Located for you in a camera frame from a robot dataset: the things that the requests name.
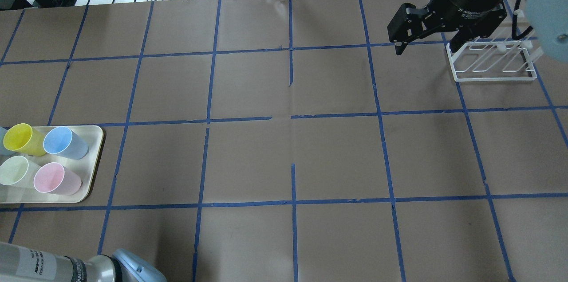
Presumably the blue plastic cup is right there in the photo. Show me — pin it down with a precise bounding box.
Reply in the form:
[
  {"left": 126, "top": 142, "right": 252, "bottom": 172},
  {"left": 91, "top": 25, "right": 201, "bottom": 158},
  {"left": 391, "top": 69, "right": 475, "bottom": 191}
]
[{"left": 43, "top": 126, "right": 89, "bottom": 160}]

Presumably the yellow plastic cup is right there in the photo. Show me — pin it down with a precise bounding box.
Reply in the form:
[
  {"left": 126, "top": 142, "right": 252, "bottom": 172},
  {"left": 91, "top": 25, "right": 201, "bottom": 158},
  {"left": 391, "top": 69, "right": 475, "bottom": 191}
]
[{"left": 3, "top": 124, "right": 47, "bottom": 156}]

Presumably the white wire cup rack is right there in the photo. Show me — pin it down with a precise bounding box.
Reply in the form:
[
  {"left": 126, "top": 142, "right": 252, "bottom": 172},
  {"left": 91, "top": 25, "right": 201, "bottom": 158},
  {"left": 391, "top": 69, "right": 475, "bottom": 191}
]
[{"left": 446, "top": 25, "right": 544, "bottom": 82}]

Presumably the pink plastic cup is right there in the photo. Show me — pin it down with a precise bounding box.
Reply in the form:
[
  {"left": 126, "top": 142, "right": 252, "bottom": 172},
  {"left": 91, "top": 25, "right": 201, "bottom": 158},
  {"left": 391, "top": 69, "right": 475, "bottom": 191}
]
[{"left": 34, "top": 162, "right": 83, "bottom": 196}]

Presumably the cream plastic tray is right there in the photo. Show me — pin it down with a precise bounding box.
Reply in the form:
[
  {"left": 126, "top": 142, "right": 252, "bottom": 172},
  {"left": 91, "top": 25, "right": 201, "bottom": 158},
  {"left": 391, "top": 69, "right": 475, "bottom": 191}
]
[{"left": 0, "top": 125, "right": 105, "bottom": 204}]

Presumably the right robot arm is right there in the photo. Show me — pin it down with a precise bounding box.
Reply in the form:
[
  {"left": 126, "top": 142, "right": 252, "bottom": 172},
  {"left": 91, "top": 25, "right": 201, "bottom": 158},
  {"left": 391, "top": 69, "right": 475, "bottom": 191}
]
[{"left": 387, "top": 0, "right": 567, "bottom": 62}]

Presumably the pale green plastic cup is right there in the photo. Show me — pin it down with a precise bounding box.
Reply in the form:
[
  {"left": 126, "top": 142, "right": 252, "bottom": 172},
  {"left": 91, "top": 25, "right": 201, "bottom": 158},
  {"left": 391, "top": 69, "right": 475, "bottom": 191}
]
[{"left": 0, "top": 156, "right": 41, "bottom": 189}]

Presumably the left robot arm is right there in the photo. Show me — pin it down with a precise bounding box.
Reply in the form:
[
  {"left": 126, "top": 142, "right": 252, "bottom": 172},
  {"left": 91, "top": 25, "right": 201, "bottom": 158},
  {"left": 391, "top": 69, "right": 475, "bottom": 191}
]
[{"left": 0, "top": 243, "right": 167, "bottom": 282}]

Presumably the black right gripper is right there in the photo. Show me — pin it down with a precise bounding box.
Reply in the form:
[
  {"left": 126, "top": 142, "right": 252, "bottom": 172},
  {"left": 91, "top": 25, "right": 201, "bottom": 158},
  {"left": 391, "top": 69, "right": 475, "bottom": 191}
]
[{"left": 387, "top": 0, "right": 507, "bottom": 55}]

